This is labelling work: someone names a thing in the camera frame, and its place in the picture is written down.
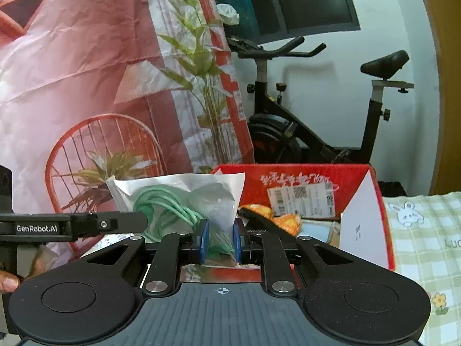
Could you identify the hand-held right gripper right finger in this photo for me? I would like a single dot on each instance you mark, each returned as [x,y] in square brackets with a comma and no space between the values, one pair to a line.
[237,245]

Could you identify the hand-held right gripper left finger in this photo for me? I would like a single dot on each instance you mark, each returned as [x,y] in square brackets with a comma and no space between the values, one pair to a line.
[202,241]

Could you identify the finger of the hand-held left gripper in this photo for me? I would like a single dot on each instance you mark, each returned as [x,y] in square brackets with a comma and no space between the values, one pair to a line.
[115,223]

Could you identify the clear plastic bag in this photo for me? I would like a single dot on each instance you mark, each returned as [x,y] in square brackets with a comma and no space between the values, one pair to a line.
[216,194]

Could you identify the red cardboard box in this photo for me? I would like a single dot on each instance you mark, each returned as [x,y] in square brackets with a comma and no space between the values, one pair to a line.
[309,176]

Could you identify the person's left hand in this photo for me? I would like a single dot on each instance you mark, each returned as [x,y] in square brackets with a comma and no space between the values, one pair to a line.
[9,282]

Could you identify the orange snack packet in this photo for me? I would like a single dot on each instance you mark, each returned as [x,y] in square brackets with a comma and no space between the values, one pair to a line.
[288,221]

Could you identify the black exercise bike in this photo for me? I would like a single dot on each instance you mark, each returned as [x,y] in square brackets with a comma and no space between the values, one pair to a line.
[313,133]

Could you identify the printed backdrop cloth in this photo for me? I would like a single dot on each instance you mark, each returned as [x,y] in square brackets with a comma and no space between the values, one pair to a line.
[72,79]

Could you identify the black bag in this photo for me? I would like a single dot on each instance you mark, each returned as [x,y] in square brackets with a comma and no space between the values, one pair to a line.
[392,189]

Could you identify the checked rabbit print cloth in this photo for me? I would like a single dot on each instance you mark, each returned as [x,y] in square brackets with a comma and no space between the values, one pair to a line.
[425,245]

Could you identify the white crumpled plastic bag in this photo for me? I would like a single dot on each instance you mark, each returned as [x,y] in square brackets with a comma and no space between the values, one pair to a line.
[228,14]

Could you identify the wooden door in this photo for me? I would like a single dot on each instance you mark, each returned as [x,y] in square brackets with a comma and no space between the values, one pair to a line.
[443,79]

